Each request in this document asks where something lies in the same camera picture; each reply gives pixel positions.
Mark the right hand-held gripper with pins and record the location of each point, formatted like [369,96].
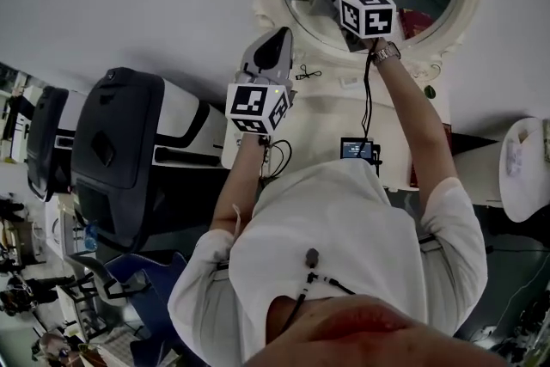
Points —
[378,19]

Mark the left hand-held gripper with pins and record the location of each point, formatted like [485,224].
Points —
[249,103]

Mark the person's right forearm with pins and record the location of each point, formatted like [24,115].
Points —
[412,116]

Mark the person's left forearm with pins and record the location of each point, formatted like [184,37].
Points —
[240,180]

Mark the silver wristwatch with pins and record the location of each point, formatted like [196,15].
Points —
[386,53]

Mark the small white card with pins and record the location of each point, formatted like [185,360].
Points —
[350,82]

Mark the small green object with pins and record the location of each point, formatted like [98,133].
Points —
[429,91]

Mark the white and black machine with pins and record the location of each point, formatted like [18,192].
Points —
[189,124]

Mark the small black screen device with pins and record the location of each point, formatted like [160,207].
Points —
[356,148]

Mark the large black chair back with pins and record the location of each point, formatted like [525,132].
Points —
[120,133]

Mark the person's white shirt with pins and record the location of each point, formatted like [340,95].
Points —
[326,228]

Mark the white round side table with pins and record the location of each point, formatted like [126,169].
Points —
[526,167]

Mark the blue water bottle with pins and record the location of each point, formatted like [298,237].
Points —
[89,238]

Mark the blue chair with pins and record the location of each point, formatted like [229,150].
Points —
[146,292]

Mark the person's face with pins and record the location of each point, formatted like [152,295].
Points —
[378,339]

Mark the grey office chair frame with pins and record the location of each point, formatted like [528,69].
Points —
[94,283]

